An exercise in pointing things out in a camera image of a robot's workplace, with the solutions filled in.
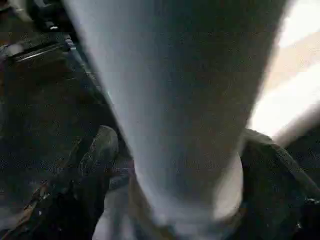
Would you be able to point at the white plastic table leg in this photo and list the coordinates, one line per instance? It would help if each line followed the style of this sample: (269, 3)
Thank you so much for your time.
(175, 100)

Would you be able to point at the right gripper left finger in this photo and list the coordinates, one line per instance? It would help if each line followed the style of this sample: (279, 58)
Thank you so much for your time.
(80, 187)

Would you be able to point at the white plastic table top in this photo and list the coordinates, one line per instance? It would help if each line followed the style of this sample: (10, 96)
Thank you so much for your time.
(295, 75)

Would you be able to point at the black mat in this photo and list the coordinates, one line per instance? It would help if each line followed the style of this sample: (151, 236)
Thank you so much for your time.
(37, 112)

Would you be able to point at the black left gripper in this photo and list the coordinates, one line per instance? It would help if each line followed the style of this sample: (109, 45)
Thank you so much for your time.
(42, 30)

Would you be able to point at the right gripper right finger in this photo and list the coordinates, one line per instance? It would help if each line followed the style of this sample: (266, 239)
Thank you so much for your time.
(275, 190)

